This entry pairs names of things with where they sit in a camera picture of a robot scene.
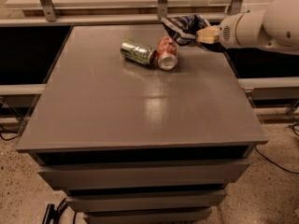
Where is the blue chip bag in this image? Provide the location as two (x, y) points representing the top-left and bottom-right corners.
(161, 15), (209, 47)

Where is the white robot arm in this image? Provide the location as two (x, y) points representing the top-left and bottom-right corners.
(195, 0), (299, 55)

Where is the black cable right floor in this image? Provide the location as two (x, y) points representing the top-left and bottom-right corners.
(254, 146), (299, 175)

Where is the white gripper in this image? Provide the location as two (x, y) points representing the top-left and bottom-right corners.
(196, 13), (244, 48)

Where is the green soda can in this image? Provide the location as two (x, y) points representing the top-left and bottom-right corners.
(121, 39), (157, 67)

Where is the black cable left floor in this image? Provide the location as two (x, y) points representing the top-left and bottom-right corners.
(0, 123), (22, 142)

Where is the black device on floor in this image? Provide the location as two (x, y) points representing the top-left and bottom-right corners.
(41, 198), (68, 224)

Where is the top grey drawer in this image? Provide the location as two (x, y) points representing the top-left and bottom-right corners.
(38, 159), (250, 190)

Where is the metal glass railing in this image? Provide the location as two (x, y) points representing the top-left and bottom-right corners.
(0, 0), (276, 27)

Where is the middle grey drawer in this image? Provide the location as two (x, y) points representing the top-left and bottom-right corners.
(66, 189), (227, 213)

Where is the grey drawer cabinet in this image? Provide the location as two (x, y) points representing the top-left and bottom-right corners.
(16, 23), (269, 224)

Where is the bottom grey drawer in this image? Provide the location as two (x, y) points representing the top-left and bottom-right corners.
(83, 207), (211, 224)

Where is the grey drawer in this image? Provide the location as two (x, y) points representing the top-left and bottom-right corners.
(38, 159), (250, 190)
(83, 207), (211, 224)
(66, 189), (227, 213)

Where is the red coke can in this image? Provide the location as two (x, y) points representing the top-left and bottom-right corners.
(157, 36), (178, 71)

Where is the black cable floor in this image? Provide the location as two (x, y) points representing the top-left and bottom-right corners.
(254, 146), (299, 175)
(0, 123), (22, 142)

